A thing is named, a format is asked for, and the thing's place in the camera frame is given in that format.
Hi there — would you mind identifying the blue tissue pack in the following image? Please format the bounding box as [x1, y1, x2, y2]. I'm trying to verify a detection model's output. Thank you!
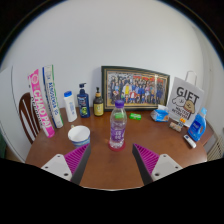
[149, 104, 170, 123]

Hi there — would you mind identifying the blue detergent bottle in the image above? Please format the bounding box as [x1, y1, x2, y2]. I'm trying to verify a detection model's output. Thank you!
[186, 107, 208, 143]

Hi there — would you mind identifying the white bottle with blue cap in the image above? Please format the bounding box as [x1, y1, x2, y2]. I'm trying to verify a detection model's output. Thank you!
[63, 90, 79, 124]

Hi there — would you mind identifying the green white tall tube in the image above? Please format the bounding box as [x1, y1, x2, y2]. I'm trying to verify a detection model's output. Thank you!
[41, 64, 65, 130]

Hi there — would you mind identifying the white paper gift bag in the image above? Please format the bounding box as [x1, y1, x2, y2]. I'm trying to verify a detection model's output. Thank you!
[166, 70, 205, 128]

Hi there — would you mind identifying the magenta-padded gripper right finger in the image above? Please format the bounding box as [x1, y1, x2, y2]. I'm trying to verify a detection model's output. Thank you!
[132, 143, 184, 186]

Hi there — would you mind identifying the white remote control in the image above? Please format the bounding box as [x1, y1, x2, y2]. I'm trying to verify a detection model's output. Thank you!
[182, 133, 198, 149]

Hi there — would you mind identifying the blue painted mug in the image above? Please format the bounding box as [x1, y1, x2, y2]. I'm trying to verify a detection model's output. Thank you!
[67, 124, 92, 149]

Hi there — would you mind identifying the amber pump bottle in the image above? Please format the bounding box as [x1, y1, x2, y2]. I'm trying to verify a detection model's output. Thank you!
[92, 87, 105, 118]

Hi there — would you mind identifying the small tan packet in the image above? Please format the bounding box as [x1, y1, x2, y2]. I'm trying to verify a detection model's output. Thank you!
[168, 122, 183, 133]

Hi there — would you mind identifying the clear purple-labelled water bottle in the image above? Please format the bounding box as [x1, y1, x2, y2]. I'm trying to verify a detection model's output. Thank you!
[109, 99, 128, 150]

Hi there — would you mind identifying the small green packet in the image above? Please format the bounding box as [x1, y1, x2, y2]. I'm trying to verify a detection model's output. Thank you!
[129, 112, 143, 121]

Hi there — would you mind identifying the white cabinet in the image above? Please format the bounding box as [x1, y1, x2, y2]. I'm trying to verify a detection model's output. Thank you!
[0, 65, 15, 162]

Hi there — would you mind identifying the framed group photo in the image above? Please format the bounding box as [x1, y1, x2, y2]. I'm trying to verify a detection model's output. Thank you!
[100, 65, 171, 112]

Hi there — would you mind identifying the pink white tall tube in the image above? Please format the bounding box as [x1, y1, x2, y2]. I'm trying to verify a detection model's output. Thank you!
[27, 68, 56, 139]

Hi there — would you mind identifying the white radiator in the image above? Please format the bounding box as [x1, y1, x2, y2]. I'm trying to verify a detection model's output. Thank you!
[205, 131, 224, 162]

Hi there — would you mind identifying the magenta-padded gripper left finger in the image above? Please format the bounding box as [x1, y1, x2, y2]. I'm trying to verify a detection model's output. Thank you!
[40, 143, 92, 186]

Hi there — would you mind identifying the dark wooden chair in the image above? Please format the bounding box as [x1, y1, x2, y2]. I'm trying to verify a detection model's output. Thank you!
[18, 92, 43, 145]

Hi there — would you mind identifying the dark blue pump bottle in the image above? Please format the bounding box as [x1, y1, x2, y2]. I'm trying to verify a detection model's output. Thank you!
[76, 82, 91, 119]

